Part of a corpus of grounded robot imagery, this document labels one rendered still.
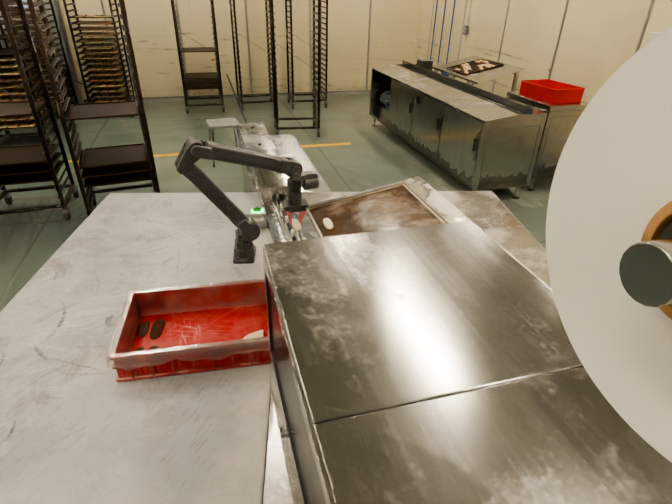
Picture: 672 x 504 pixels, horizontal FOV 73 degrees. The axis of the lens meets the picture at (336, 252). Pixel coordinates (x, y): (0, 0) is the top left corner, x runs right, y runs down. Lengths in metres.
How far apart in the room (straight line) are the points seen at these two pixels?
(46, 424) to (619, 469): 1.26
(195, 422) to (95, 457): 0.23
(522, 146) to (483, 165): 0.41
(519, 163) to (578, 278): 4.32
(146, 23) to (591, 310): 8.56
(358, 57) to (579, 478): 8.84
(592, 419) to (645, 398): 0.37
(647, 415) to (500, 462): 0.30
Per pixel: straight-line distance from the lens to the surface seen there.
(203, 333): 1.56
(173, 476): 1.23
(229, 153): 1.73
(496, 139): 4.45
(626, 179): 0.35
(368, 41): 9.25
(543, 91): 5.10
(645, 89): 0.35
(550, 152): 5.08
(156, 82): 8.86
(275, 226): 2.07
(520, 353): 0.80
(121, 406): 1.41
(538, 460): 0.67
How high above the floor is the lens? 1.81
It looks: 30 degrees down
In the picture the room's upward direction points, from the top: 1 degrees clockwise
